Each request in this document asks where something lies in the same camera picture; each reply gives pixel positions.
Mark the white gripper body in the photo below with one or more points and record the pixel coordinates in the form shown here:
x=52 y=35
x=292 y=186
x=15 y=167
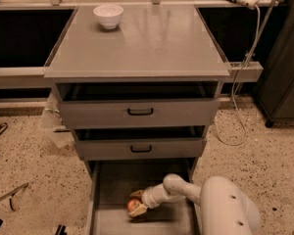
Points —
x=148 y=197

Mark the red apple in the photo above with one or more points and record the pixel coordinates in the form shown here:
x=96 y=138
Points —
x=133 y=204

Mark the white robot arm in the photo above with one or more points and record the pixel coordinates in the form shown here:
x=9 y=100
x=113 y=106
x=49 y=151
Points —
x=224 y=208

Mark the grey bottom drawer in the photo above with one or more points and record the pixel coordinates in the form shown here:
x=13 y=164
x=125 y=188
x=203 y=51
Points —
x=114 y=181

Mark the grey drawer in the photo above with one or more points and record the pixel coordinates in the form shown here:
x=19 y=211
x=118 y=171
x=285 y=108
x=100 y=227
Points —
x=137 y=104
x=114 y=181
x=140 y=143

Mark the grey middle drawer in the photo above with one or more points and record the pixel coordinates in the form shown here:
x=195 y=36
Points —
x=140 y=143

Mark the grey top drawer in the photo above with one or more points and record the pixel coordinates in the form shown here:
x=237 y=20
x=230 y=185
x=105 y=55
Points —
x=137 y=104

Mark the grey drawer cabinet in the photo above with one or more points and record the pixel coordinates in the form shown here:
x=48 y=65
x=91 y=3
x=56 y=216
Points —
x=152 y=44

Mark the metal rod on floor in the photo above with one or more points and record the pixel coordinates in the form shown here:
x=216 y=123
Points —
x=13 y=192

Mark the dark grey cabinet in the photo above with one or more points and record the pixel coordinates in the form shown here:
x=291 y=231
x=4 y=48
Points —
x=275 y=91

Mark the white ceramic bowl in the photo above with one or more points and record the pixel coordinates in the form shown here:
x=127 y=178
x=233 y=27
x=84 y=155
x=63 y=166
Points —
x=109 y=16

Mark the grey metal rail frame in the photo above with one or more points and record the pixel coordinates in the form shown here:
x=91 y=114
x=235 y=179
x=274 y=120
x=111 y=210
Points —
x=14 y=78

